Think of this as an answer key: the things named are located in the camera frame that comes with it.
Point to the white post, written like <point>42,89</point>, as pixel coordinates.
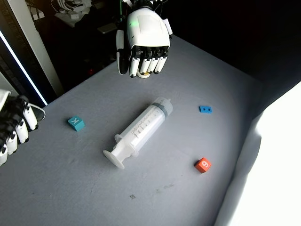
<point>35,47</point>

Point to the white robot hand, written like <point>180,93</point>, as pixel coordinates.
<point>148,28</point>
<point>22,129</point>

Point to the large clear plastic syringe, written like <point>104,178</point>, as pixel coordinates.
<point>145,122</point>

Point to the grey table cloth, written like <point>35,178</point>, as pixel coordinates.
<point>164,188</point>

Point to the white backdrop board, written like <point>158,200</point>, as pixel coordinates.
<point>270,164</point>

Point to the yellow button with white rim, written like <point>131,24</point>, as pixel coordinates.
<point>144,75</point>

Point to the white light strip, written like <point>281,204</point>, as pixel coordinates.
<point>23,70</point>

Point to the teal letter K block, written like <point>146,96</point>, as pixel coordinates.
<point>76,123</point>

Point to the small grey device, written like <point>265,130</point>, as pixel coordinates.
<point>107,29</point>

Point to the red number block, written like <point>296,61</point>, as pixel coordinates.
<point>202,165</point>

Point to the blue two-hole block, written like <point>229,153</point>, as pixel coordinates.
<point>205,109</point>

